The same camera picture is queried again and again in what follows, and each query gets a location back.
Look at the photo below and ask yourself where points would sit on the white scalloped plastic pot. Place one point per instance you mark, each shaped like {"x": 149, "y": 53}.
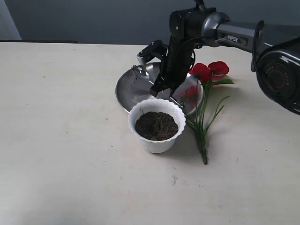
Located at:
{"x": 158, "y": 106}

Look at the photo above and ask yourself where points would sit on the steel spork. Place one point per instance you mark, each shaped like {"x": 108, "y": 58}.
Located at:
{"x": 143, "y": 75}

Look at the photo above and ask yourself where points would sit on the dark soil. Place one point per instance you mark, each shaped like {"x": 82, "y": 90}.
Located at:
{"x": 156, "y": 126}

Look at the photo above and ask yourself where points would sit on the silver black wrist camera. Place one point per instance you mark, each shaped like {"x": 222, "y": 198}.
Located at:
{"x": 157, "y": 49}

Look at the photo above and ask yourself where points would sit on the red artificial flower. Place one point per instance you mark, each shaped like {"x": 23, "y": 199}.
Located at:
{"x": 209, "y": 76}

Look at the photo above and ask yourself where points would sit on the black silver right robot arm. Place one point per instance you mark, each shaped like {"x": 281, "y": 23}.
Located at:
{"x": 275, "y": 51}

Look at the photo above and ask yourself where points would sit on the round steel plate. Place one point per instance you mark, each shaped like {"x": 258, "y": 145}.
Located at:
{"x": 130, "y": 90}

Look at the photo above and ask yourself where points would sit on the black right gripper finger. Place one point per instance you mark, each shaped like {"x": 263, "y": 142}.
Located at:
{"x": 158, "y": 86}
{"x": 173, "y": 87}

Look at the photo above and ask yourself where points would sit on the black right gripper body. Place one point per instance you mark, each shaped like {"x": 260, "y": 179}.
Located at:
{"x": 178, "y": 61}

